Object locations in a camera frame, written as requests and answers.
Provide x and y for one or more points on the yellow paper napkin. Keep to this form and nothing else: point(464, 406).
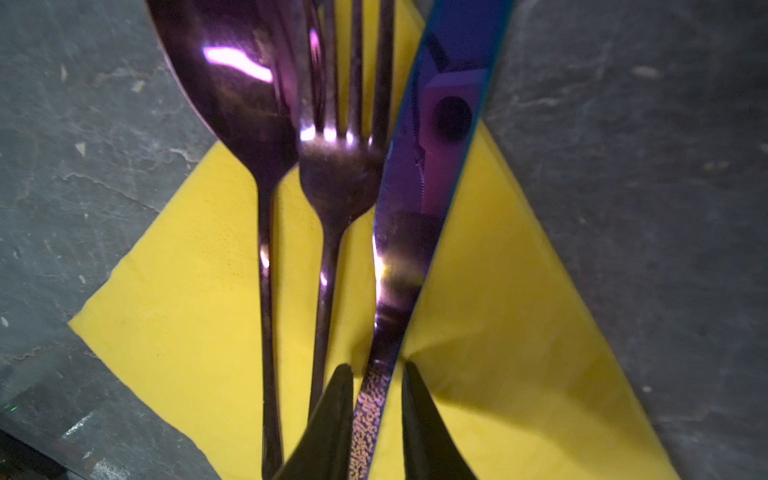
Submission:
point(521, 376)

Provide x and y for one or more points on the purple metal fork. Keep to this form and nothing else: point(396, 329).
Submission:
point(340, 167)

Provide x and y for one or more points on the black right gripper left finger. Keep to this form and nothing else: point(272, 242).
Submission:
point(323, 450)

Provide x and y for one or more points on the purple metal spoon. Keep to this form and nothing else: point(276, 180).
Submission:
point(230, 58)

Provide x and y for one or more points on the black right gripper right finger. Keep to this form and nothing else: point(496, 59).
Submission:
point(429, 451)

